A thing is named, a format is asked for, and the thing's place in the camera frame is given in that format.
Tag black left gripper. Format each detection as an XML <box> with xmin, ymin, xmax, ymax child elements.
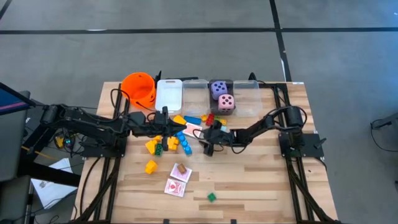
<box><xmin>132</xmin><ymin>106</ymin><xmax>187</xmax><ymax>152</ymax></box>

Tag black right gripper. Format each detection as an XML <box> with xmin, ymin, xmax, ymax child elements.
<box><xmin>198</xmin><ymin>120</ymin><xmax>238</xmax><ymax>156</ymax></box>

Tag red white playing card box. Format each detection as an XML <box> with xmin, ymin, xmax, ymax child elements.
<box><xmin>169</xmin><ymin>162</ymin><xmax>193</xmax><ymax>184</ymax></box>
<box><xmin>182</xmin><ymin>122</ymin><xmax>203</xmax><ymax>139</ymax></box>

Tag long blue plate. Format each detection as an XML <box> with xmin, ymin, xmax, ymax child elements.
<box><xmin>183</xmin><ymin>115</ymin><xmax>202</xmax><ymax>126</ymax></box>

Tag long blue studded block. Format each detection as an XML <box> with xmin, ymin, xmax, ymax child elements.
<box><xmin>176</xmin><ymin>131</ymin><xmax>193</xmax><ymax>156</ymax></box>

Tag yellow L-shaped toy block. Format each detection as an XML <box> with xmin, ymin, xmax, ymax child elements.
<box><xmin>145</xmin><ymin>139</ymin><xmax>159</xmax><ymax>156</ymax></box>

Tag pink foam dice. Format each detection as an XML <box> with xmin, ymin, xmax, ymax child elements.
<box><xmin>217</xmin><ymin>94</ymin><xmax>236</xmax><ymax>112</ymax></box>

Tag large yellow toy block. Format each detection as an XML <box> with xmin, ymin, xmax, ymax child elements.
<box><xmin>144</xmin><ymin>159</ymin><xmax>158</xmax><ymax>175</ymax></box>

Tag purple foam dice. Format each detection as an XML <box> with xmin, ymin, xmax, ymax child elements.
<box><xmin>210</xmin><ymin>80</ymin><xmax>228</xmax><ymax>101</ymax></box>

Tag dark grey plastic bin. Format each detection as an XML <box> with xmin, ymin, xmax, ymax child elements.
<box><xmin>207</xmin><ymin>79</ymin><xmax>236</xmax><ymax>116</ymax></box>

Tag white plastic bin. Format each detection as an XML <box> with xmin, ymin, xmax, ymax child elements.
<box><xmin>154</xmin><ymin>78</ymin><xmax>183</xmax><ymax>116</ymax></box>

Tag clear plastic bin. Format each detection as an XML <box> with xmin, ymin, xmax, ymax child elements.
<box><xmin>182</xmin><ymin>78</ymin><xmax>210</xmax><ymax>117</ymax></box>
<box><xmin>232</xmin><ymin>79</ymin><xmax>261</xmax><ymax>118</ymax></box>

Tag orange plastic bucket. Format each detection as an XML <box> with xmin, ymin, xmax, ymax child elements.
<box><xmin>121</xmin><ymin>72</ymin><xmax>156</xmax><ymax>109</ymax></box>

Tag card box with heart print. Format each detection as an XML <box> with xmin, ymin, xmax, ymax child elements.
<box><xmin>164</xmin><ymin>177</ymin><xmax>187</xmax><ymax>198</ymax></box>

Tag black floor beam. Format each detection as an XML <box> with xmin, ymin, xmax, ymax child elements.
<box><xmin>17</xmin><ymin>160</ymin><xmax>82</xmax><ymax>188</ymax></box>

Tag white paper sheet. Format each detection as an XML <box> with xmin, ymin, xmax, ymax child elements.
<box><xmin>30</xmin><ymin>157</ymin><xmax>78</xmax><ymax>210</ymax></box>

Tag dark grey cabinet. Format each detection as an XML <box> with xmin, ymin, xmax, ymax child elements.
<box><xmin>0</xmin><ymin>90</ymin><xmax>32</xmax><ymax>183</ymax></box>

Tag monitor with blue screen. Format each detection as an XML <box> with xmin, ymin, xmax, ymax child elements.
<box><xmin>0</xmin><ymin>81</ymin><xmax>37</xmax><ymax>116</ymax></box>

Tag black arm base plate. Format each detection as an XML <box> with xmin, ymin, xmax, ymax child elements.
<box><xmin>279</xmin><ymin>133</ymin><xmax>325</xmax><ymax>159</ymax></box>
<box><xmin>81</xmin><ymin>133</ymin><xmax>128</xmax><ymax>159</ymax></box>

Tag black aluminium frame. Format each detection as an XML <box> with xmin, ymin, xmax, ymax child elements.
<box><xmin>257</xmin><ymin>81</ymin><xmax>341</xmax><ymax>224</ymax></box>
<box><xmin>73</xmin><ymin>81</ymin><xmax>131</xmax><ymax>224</ymax></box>

